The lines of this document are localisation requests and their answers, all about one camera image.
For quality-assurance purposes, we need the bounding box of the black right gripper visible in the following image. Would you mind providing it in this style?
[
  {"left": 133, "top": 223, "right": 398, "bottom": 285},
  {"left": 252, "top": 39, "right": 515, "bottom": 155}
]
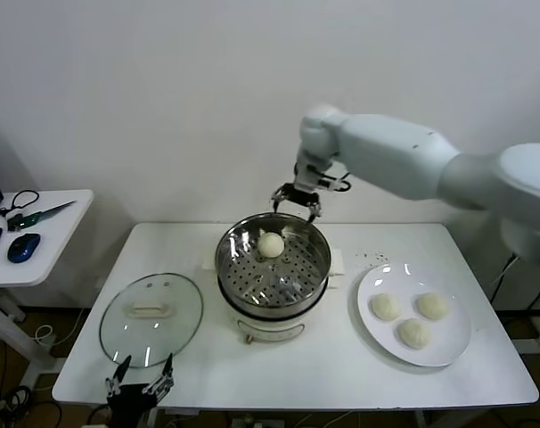
[{"left": 271, "top": 182, "right": 323, "bottom": 225}]

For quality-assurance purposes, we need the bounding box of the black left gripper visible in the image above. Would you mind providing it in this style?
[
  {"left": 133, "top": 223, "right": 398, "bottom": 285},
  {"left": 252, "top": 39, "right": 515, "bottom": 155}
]
[{"left": 103, "top": 352, "right": 176, "bottom": 428}]

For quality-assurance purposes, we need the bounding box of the white steamed baozi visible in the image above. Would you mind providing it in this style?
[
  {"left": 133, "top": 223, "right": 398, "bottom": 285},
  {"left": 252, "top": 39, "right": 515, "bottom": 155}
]
[
  {"left": 415, "top": 292, "right": 451, "bottom": 320},
  {"left": 370, "top": 292, "right": 403, "bottom": 322},
  {"left": 395, "top": 317, "right": 432, "bottom": 350},
  {"left": 257, "top": 231, "right": 284, "bottom": 259}
]

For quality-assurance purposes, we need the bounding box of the round glass pot lid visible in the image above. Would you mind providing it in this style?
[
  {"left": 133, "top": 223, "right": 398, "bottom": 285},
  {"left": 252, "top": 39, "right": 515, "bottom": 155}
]
[{"left": 99, "top": 272, "right": 204, "bottom": 369}]

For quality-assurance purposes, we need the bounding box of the white electric cooker pot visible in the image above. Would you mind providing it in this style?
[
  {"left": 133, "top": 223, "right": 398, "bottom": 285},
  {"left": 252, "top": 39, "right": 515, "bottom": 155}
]
[{"left": 216, "top": 274, "right": 343, "bottom": 347}]

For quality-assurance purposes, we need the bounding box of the white side table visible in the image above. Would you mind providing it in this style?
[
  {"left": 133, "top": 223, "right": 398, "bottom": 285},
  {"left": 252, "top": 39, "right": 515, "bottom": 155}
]
[{"left": 0, "top": 189, "right": 94, "bottom": 393}]

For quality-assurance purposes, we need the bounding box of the blue computer mouse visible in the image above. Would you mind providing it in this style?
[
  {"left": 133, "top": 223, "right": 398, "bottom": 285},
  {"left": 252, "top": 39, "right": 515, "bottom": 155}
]
[{"left": 6, "top": 232, "right": 42, "bottom": 264}]

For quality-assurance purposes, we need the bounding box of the green and black tool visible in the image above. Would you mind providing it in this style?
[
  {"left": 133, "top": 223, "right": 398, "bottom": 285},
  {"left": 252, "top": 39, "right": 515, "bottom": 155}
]
[{"left": 6, "top": 200, "right": 78, "bottom": 233}]

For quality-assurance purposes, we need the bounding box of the large white plate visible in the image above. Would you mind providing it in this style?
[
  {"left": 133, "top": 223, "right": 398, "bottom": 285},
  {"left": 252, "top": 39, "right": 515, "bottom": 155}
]
[{"left": 355, "top": 262, "right": 472, "bottom": 369}]

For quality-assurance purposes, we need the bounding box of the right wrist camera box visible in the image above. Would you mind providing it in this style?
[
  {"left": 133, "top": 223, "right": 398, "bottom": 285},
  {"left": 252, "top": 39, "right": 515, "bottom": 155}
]
[{"left": 293, "top": 163, "right": 325, "bottom": 193}]

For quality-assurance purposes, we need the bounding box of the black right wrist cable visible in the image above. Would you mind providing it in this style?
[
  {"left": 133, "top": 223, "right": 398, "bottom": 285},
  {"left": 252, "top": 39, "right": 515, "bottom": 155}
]
[{"left": 318, "top": 170, "right": 354, "bottom": 193}]

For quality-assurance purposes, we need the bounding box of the white floor cable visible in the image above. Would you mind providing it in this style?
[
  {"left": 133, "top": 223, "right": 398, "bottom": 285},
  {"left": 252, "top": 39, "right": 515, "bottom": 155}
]
[{"left": 32, "top": 307, "right": 86, "bottom": 348}]

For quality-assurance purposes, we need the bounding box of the black floor cable coil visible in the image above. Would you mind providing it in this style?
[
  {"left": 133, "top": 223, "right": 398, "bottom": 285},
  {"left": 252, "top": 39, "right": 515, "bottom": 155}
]
[{"left": 0, "top": 386, "right": 64, "bottom": 428}]

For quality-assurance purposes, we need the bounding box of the black looped cable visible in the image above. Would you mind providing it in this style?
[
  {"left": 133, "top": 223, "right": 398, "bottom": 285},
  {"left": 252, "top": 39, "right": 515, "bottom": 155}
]
[{"left": 0, "top": 190, "right": 40, "bottom": 219}]

